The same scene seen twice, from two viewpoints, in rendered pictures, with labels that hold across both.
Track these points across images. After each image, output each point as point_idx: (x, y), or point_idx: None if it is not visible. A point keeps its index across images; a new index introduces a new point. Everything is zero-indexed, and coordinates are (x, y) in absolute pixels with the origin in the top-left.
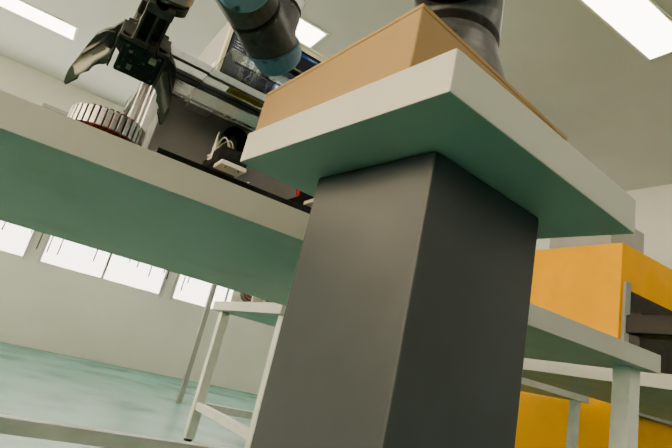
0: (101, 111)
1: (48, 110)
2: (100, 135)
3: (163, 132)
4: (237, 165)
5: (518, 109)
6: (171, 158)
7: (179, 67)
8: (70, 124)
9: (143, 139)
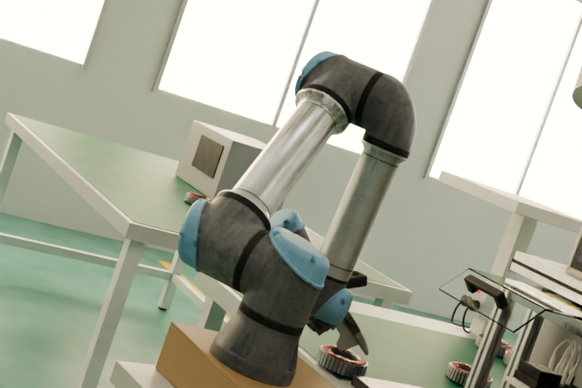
0: (319, 352)
1: (300, 353)
2: (314, 368)
3: (565, 338)
4: (517, 384)
5: (134, 385)
6: (339, 384)
7: (522, 274)
8: (306, 361)
9: (352, 368)
